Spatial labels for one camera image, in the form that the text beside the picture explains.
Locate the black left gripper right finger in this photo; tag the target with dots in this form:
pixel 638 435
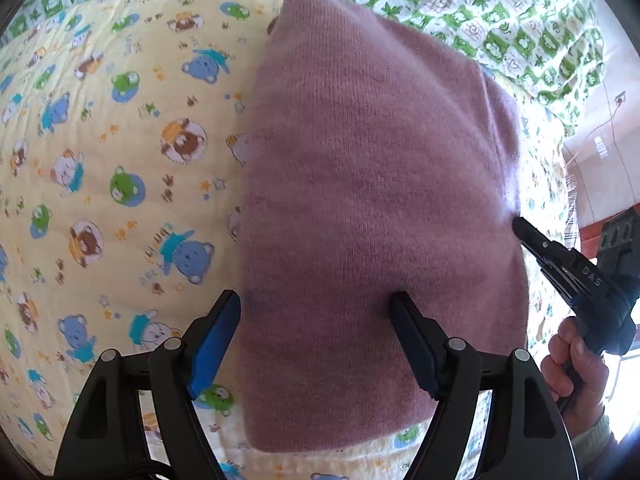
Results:
pixel 525 435

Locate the mauve knitted sweater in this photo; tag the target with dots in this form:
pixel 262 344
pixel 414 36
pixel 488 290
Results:
pixel 379 159

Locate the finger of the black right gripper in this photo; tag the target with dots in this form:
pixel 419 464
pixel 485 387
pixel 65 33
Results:
pixel 532 239

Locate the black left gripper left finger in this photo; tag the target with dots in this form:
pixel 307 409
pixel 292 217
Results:
pixel 105 439

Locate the person's right hand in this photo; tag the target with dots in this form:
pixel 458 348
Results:
pixel 571 370

